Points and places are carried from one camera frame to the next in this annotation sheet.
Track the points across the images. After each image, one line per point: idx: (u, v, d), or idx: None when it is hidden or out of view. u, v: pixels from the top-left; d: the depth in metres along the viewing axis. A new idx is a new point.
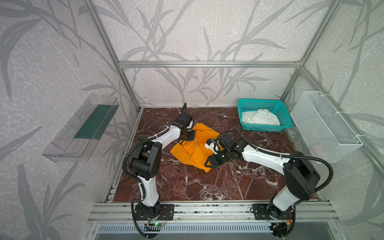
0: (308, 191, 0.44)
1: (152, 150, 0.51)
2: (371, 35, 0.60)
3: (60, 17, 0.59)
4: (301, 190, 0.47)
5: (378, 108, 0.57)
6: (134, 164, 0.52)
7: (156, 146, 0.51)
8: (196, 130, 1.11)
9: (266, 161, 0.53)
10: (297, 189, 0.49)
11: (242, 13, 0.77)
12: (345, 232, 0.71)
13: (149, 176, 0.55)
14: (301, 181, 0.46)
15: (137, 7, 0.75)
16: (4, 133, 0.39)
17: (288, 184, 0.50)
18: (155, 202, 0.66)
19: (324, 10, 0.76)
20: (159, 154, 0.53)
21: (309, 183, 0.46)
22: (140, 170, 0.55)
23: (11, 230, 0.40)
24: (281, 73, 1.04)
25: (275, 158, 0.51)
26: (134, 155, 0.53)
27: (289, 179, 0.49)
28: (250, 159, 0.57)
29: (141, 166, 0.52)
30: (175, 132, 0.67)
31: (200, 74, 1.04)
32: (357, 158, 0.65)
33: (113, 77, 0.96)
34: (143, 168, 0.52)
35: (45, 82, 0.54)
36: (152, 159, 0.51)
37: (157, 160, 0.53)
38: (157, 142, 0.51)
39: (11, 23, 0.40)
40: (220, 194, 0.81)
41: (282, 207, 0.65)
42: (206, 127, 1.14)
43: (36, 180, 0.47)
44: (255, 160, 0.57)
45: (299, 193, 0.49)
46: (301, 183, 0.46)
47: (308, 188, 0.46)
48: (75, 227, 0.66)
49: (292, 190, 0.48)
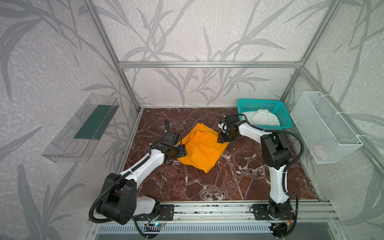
0: (274, 159, 0.57)
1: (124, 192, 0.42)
2: (371, 35, 0.60)
3: (60, 17, 0.59)
4: (270, 157, 0.59)
5: (378, 108, 0.57)
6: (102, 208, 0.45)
7: (128, 186, 0.42)
8: (197, 131, 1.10)
9: (252, 134, 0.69)
10: (268, 157, 0.60)
11: (242, 13, 0.77)
12: (345, 232, 0.71)
13: (121, 221, 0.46)
14: (270, 148, 0.57)
15: (137, 8, 0.75)
16: (4, 133, 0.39)
17: (263, 153, 0.62)
18: (152, 208, 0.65)
19: (324, 10, 0.76)
20: (132, 194, 0.43)
21: (277, 154, 0.57)
22: (111, 214, 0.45)
23: (11, 230, 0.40)
24: (281, 73, 1.04)
25: (260, 132, 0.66)
26: (103, 199, 0.44)
27: (263, 147, 0.61)
28: (243, 132, 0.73)
29: (112, 210, 0.43)
30: (157, 159, 0.58)
31: (200, 75, 1.06)
32: (357, 158, 0.65)
33: (113, 77, 0.96)
34: (113, 213, 0.43)
35: (45, 82, 0.54)
36: (123, 204, 0.42)
37: (130, 202, 0.43)
38: (130, 182, 0.42)
39: (11, 23, 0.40)
40: (220, 194, 0.81)
41: (276, 198, 0.66)
42: (207, 127, 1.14)
43: (36, 180, 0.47)
44: (246, 134, 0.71)
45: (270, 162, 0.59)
46: (269, 149, 0.58)
47: (277, 156, 0.57)
48: (75, 227, 0.66)
49: (266, 159, 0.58)
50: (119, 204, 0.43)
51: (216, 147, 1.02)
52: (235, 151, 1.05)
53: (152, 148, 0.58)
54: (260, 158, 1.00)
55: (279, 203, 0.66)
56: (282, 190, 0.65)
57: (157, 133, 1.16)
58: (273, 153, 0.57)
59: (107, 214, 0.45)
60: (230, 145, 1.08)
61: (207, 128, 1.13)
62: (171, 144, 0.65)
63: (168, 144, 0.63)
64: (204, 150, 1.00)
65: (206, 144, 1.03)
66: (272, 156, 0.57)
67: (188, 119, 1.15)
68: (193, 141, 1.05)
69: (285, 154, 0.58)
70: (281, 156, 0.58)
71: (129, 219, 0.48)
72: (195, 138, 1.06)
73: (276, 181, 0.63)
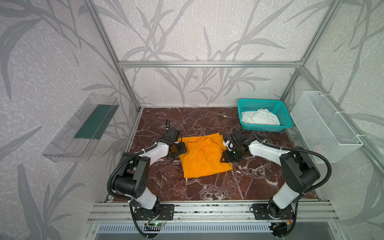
0: (302, 182, 0.47)
1: (139, 166, 0.47)
2: (371, 35, 0.60)
3: (60, 16, 0.60)
4: (296, 180, 0.48)
5: (379, 108, 0.57)
6: (118, 182, 0.47)
7: (144, 161, 0.48)
8: (207, 138, 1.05)
9: (268, 153, 0.60)
10: (293, 180, 0.50)
11: (242, 13, 0.77)
12: (345, 232, 0.71)
13: (135, 195, 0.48)
14: (295, 171, 0.48)
15: (137, 7, 0.75)
16: (4, 133, 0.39)
17: (286, 175, 0.52)
18: (153, 205, 0.65)
19: (324, 10, 0.76)
20: (146, 169, 0.48)
21: (304, 177, 0.48)
22: (125, 188, 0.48)
23: (11, 230, 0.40)
24: (281, 73, 1.04)
25: (277, 150, 0.54)
26: (119, 173, 0.47)
27: (286, 170, 0.51)
28: (255, 151, 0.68)
29: (127, 184, 0.46)
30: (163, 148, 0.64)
31: (200, 74, 1.04)
32: (357, 158, 0.65)
33: (113, 77, 0.96)
34: (129, 186, 0.46)
35: (45, 82, 0.54)
36: (139, 175, 0.46)
37: (144, 176, 0.48)
38: (145, 157, 0.48)
39: (11, 23, 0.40)
40: (220, 194, 0.81)
41: (282, 205, 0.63)
42: (219, 141, 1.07)
43: (36, 180, 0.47)
44: (259, 153, 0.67)
45: (295, 186, 0.50)
46: (294, 172, 0.48)
47: (303, 180, 0.48)
48: (75, 227, 0.67)
49: (290, 182, 0.51)
50: (135, 177, 0.47)
51: (220, 163, 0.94)
52: None
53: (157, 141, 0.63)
54: (260, 158, 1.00)
55: (283, 208, 0.72)
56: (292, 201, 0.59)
57: (157, 133, 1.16)
58: (299, 175, 0.48)
59: (122, 188, 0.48)
60: None
61: (219, 142, 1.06)
62: (173, 139, 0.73)
63: (171, 139, 0.69)
64: (208, 156, 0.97)
65: (204, 152, 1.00)
66: (298, 179, 0.47)
67: (188, 119, 1.15)
68: (199, 144, 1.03)
69: (313, 175, 0.49)
70: (309, 178, 0.49)
71: (141, 195, 0.54)
72: (202, 143, 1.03)
73: (289, 196, 0.59)
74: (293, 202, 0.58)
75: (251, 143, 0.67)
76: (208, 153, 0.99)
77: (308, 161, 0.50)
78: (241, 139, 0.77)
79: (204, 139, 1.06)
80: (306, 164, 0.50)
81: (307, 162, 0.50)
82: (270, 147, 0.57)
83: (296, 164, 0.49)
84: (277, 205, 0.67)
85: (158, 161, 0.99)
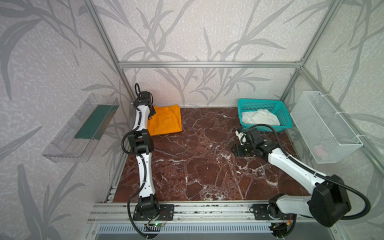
0: (332, 219, 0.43)
1: (143, 136, 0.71)
2: (371, 35, 0.60)
3: (60, 17, 0.59)
4: (325, 216, 0.43)
5: (379, 108, 0.57)
6: (136, 148, 0.70)
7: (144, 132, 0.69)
8: (164, 108, 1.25)
9: (294, 172, 0.51)
10: (320, 213, 0.44)
11: (242, 13, 0.77)
12: (345, 232, 0.71)
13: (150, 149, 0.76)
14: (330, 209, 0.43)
15: (137, 8, 0.75)
16: (4, 133, 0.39)
17: (313, 204, 0.46)
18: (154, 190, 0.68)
19: (324, 10, 0.76)
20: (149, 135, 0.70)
21: (336, 214, 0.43)
22: (143, 148, 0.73)
23: (10, 230, 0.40)
24: (281, 73, 1.04)
25: (306, 174, 0.47)
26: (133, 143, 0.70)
27: (315, 201, 0.44)
28: (276, 162, 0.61)
29: (143, 146, 0.72)
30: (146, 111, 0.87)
31: (200, 75, 1.06)
32: (357, 158, 0.65)
33: (113, 77, 0.96)
34: (144, 147, 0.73)
35: (45, 82, 0.54)
36: (147, 141, 0.71)
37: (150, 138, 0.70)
38: (144, 130, 0.68)
39: (11, 23, 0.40)
40: (220, 194, 0.81)
41: (285, 210, 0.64)
42: (174, 107, 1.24)
43: (36, 180, 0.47)
44: (280, 165, 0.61)
45: (320, 217, 0.45)
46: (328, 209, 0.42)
47: (335, 217, 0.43)
48: (75, 227, 0.67)
49: (314, 211, 0.46)
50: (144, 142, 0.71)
51: (173, 124, 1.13)
52: None
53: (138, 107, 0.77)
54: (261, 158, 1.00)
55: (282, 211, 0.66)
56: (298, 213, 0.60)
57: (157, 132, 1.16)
58: (333, 213, 0.43)
59: (141, 149, 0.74)
60: (230, 145, 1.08)
61: (173, 109, 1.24)
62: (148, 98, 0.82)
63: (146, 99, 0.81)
64: (163, 119, 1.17)
65: (159, 116, 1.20)
66: (331, 217, 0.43)
67: (188, 119, 1.15)
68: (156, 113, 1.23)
69: (345, 210, 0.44)
70: (339, 214, 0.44)
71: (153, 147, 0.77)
72: (160, 110, 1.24)
73: (297, 209, 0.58)
74: (296, 212, 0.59)
75: (273, 154, 0.58)
76: (162, 117, 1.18)
77: (343, 195, 0.44)
78: (258, 140, 0.67)
79: (161, 108, 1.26)
80: (339, 196, 0.44)
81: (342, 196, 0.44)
82: (299, 167, 0.49)
83: (332, 199, 0.44)
84: (280, 208, 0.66)
85: (158, 161, 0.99)
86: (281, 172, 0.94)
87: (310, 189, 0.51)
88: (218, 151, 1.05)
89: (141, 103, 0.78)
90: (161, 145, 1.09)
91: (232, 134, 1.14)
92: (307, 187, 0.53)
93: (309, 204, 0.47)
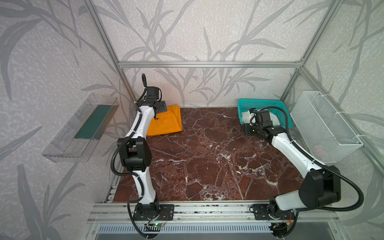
0: (318, 205, 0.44)
1: (138, 146, 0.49)
2: (371, 35, 0.60)
3: (60, 17, 0.59)
4: (311, 199, 0.45)
5: (379, 108, 0.57)
6: (128, 162, 0.55)
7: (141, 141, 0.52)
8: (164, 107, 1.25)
9: (293, 157, 0.52)
10: (307, 197, 0.46)
11: (242, 13, 0.77)
12: (345, 232, 0.71)
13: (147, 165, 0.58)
14: (318, 193, 0.45)
15: (137, 8, 0.75)
16: (4, 133, 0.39)
17: (303, 187, 0.47)
18: (154, 197, 0.66)
19: (323, 10, 0.76)
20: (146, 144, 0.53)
21: (323, 200, 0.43)
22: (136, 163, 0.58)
23: (10, 230, 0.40)
24: (281, 73, 1.04)
25: (305, 160, 0.47)
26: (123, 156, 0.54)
27: (306, 185, 0.46)
28: (279, 146, 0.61)
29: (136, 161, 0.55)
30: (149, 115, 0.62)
31: (200, 75, 1.06)
32: (357, 158, 0.65)
33: (113, 77, 0.96)
34: (138, 162, 0.58)
35: (45, 82, 0.54)
36: (143, 153, 0.54)
37: (147, 149, 0.54)
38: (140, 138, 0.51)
39: (11, 23, 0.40)
40: (220, 194, 0.81)
41: (283, 208, 0.72)
42: (174, 107, 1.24)
43: (36, 180, 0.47)
44: (282, 149, 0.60)
45: (307, 201, 0.47)
46: (315, 194, 0.44)
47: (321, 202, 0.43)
48: (75, 227, 0.66)
49: (303, 195, 0.48)
50: (139, 155, 0.54)
51: (173, 123, 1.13)
52: (235, 151, 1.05)
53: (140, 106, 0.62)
54: (261, 158, 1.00)
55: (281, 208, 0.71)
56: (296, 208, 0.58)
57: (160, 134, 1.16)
58: (319, 198, 0.45)
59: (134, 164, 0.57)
60: (230, 145, 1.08)
61: (172, 108, 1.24)
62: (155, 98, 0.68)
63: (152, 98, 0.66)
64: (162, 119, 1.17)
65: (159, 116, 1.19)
66: (316, 202, 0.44)
67: (188, 119, 1.15)
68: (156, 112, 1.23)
69: (332, 199, 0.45)
70: (326, 201, 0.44)
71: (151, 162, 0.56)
72: None
73: (292, 201, 0.57)
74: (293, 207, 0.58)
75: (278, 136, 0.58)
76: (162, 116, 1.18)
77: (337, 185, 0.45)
78: (267, 122, 0.67)
79: None
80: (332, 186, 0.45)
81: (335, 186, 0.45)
82: (300, 152, 0.50)
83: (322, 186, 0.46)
84: (278, 205, 0.66)
85: (158, 161, 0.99)
86: (281, 172, 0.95)
87: (304, 174, 0.46)
88: (218, 150, 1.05)
89: (145, 104, 0.63)
90: (162, 145, 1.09)
91: (232, 134, 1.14)
92: (302, 173, 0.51)
93: (299, 187, 0.49)
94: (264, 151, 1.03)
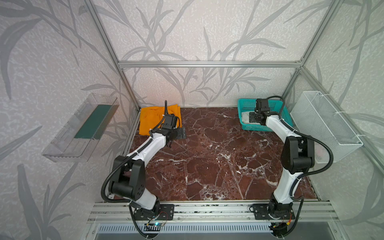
0: (293, 168, 0.57)
1: (134, 171, 0.45)
2: (371, 35, 0.60)
3: (60, 16, 0.60)
4: (288, 161, 0.54)
5: (378, 108, 0.57)
6: (115, 187, 0.46)
7: (139, 165, 0.45)
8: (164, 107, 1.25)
9: (279, 131, 0.63)
10: (285, 160, 0.56)
11: (242, 13, 0.77)
12: (345, 232, 0.71)
13: (134, 198, 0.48)
14: (292, 153, 0.53)
15: (137, 7, 0.75)
16: (4, 133, 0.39)
17: (283, 153, 0.57)
18: (153, 205, 0.65)
19: (323, 10, 0.76)
20: (142, 171, 0.47)
21: (298, 161, 0.54)
22: (124, 192, 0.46)
23: (10, 230, 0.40)
24: (281, 73, 1.04)
25: (288, 131, 0.56)
26: (114, 178, 0.46)
27: (285, 149, 0.56)
28: (270, 124, 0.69)
29: (125, 188, 0.46)
30: (159, 142, 0.60)
31: (200, 74, 1.04)
32: (357, 158, 0.65)
33: (113, 77, 0.96)
34: (126, 190, 0.46)
35: (45, 82, 0.54)
36: (135, 180, 0.45)
37: (142, 178, 0.47)
38: (139, 162, 0.45)
39: (11, 23, 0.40)
40: (220, 194, 0.81)
41: (280, 199, 0.66)
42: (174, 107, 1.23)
43: (36, 180, 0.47)
44: (272, 126, 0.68)
45: (285, 165, 0.56)
46: (291, 156, 0.53)
47: (295, 163, 0.54)
48: (75, 227, 0.66)
49: (283, 161, 0.58)
50: (131, 181, 0.45)
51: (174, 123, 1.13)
52: (235, 150, 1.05)
53: (153, 132, 0.60)
54: (261, 158, 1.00)
55: (280, 202, 0.67)
56: (288, 192, 0.64)
57: None
58: (294, 161, 0.54)
59: (121, 193, 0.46)
60: (230, 145, 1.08)
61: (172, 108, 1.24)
62: (171, 127, 0.68)
63: (168, 127, 0.65)
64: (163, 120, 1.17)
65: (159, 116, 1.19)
66: (291, 163, 0.54)
67: (188, 119, 1.15)
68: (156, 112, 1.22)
69: (307, 163, 0.55)
70: (301, 164, 0.55)
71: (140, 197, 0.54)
72: (160, 110, 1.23)
73: (285, 183, 0.61)
74: (286, 190, 0.63)
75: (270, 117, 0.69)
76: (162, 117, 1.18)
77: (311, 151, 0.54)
78: (265, 108, 0.73)
79: (161, 108, 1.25)
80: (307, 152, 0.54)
81: (309, 151, 0.54)
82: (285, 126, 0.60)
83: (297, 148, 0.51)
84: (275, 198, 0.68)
85: (158, 161, 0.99)
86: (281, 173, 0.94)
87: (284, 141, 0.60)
88: (218, 150, 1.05)
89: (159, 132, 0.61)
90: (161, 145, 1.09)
91: (232, 133, 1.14)
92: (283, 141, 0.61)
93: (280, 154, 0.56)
94: (264, 151, 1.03)
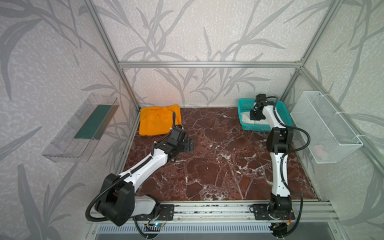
0: (274, 149, 0.71)
1: (120, 195, 0.42)
2: (371, 35, 0.60)
3: (60, 17, 0.59)
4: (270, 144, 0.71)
5: (379, 108, 0.57)
6: (101, 206, 0.44)
7: (126, 190, 0.41)
8: (164, 107, 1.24)
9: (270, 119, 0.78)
10: (269, 143, 0.72)
11: (242, 13, 0.77)
12: (345, 232, 0.71)
13: (118, 223, 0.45)
14: (274, 140, 0.71)
15: (137, 7, 0.75)
16: (4, 133, 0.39)
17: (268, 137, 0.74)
18: (152, 208, 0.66)
19: (324, 10, 0.76)
20: (130, 196, 0.43)
21: (277, 145, 0.71)
22: (108, 214, 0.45)
23: (11, 230, 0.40)
24: (281, 73, 1.04)
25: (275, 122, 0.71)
26: (102, 198, 0.44)
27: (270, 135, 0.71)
28: (265, 112, 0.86)
29: (110, 210, 0.42)
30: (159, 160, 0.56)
31: (200, 75, 1.06)
32: (357, 158, 0.65)
33: (113, 77, 0.96)
34: (110, 213, 0.43)
35: (45, 82, 0.54)
36: (120, 206, 0.42)
37: (129, 203, 0.44)
38: (128, 186, 0.41)
39: (11, 23, 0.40)
40: (220, 194, 0.81)
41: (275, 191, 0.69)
42: (174, 107, 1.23)
43: (36, 180, 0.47)
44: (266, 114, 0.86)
45: (268, 146, 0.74)
46: (273, 141, 0.71)
47: (275, 146, 0.70)
48: (75, 227, 0.66)
49: (268, 143, 0.74)
50: (116, 205, 0.42)
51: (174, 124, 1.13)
52: (235, 151, 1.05)
53: (155, 149, 0.57)
54: (260, 158, 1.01)
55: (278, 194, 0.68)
56: (281, 179, 0.69)
57: (162, 135, 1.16)
58: (274, 144, 0.71)
59: (105, 214, 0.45)
60: (230, 145, 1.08)
61: (172, 109, 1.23)
62: (176, 143, 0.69)
63: (173, 142, 0.62)
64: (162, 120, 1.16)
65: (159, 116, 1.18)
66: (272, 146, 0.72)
67: (188, 119, 1.15)
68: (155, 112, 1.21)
69: (283, 147, 0.71)
70: (279, 146, 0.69)
71: (125, 222, 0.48)
72: (160, 110, 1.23)
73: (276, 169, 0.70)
74: (277, 175, 0.69)
75: (266, 107, 0.82)
76: (162, 117, 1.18)
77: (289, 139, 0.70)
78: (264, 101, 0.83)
79: (161, 109, 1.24)
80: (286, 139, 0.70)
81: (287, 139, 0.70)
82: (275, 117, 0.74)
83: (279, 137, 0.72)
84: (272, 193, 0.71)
85: None
86: None
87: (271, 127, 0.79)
88: (218, 150, 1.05)
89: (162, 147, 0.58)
90: None
91: (232, 134, 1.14)
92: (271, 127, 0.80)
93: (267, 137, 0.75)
94: (264, 151, 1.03)
